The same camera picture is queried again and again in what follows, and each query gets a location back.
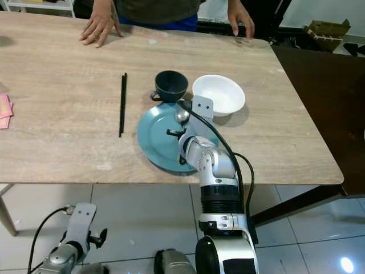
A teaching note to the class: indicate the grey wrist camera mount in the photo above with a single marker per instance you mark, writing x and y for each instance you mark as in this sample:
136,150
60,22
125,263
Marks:
84,222
203,114

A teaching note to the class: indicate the black chopstick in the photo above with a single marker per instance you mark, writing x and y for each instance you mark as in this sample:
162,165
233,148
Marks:
122,105

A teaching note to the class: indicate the dark brown wooden table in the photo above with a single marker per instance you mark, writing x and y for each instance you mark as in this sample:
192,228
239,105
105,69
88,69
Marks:
319,103

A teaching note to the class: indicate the open cardboard box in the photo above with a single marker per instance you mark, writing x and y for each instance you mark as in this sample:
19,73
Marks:
328,34

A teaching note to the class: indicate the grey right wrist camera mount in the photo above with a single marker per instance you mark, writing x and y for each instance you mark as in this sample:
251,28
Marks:
203,114

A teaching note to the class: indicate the person's right forearm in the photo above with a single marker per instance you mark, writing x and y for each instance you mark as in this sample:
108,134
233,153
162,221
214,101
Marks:
103,2

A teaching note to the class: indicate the pink paper sheets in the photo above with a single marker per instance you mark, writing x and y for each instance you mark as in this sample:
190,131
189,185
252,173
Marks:
5,111

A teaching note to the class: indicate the person's left hand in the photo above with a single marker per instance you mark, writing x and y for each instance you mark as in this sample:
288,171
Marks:
239,14

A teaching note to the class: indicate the teal plate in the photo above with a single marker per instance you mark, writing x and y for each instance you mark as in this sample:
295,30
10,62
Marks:
157,140

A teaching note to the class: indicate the dark blue cup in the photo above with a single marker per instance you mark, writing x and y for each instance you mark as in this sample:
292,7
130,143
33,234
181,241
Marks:
171,85

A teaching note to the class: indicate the white shelf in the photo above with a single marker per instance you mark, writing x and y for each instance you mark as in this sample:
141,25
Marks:
40,7

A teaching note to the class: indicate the silver metal spoon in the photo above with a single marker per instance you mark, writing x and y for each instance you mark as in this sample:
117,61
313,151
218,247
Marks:
182,116

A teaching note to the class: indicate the light wooden table leg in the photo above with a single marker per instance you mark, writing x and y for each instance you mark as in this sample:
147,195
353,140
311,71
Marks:
8,220

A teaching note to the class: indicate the person's torso dark shirt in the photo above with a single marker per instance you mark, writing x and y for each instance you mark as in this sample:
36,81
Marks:
159,8

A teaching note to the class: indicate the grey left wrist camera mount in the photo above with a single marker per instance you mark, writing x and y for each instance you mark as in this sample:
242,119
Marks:
84,222

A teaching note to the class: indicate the white bowl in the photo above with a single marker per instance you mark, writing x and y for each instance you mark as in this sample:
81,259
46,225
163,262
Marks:
219,94

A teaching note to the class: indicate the person's right hand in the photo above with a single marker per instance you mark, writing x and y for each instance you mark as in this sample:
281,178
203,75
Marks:
102,25

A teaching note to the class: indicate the black metal stand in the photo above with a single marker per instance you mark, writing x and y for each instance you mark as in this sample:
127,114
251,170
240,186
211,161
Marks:
268,14

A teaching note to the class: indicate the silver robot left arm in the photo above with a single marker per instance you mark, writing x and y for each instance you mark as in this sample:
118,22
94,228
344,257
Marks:
65,260

